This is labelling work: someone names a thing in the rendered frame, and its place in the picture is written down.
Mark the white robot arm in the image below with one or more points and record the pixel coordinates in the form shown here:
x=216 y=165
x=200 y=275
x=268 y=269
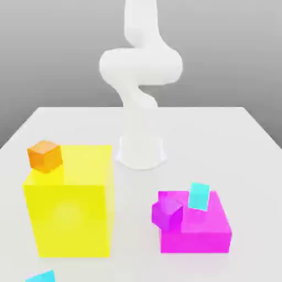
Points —
x=141 y=66

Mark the small purple cube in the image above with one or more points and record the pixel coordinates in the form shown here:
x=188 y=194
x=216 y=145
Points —
x=166 y=211

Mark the small cyan cube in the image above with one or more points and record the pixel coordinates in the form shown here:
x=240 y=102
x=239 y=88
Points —
x=43 y=277
x=198 y=196

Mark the small orange cube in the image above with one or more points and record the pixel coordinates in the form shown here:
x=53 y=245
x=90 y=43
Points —
x=45 y=156

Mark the large yellow box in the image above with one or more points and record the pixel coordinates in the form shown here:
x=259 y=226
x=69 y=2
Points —
x=68 y=216

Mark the large magenta box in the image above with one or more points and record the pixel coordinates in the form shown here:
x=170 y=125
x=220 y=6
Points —
x=198 y=233

